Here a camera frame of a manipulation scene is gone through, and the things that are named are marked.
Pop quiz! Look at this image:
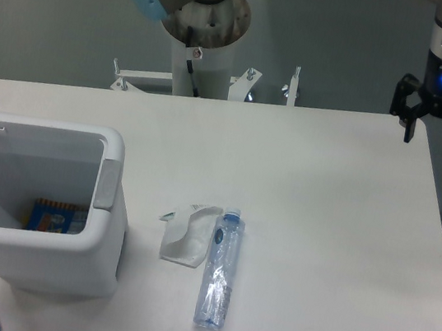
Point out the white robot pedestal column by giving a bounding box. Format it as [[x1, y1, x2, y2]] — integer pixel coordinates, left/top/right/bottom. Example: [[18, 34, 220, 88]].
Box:
[[148, 0, 255, 105]]

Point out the white metal base frame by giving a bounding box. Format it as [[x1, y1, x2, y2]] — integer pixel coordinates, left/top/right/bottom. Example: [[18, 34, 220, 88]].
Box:
[[108, 38, 305, 118]]

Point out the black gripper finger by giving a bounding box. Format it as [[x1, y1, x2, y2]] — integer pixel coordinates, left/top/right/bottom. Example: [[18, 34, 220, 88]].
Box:
[[389, 73, 430, 143]]

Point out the white open trash can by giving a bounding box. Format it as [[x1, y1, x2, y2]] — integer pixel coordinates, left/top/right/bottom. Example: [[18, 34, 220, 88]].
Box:
[[0, 113, 128, 297]]

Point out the clear plastic water bottle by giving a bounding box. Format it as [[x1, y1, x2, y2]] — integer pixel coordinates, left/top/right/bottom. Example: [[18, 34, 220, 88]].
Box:
[[193, 207, 245, 331]]

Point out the black cable on pedestal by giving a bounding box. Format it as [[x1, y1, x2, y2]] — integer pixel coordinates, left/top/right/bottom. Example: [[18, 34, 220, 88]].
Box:
[[177, 25, 210, 99]]

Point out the blue snack package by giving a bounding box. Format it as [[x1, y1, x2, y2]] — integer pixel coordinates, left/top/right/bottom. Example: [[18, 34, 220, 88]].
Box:
[[25, 198, 89, 235]]

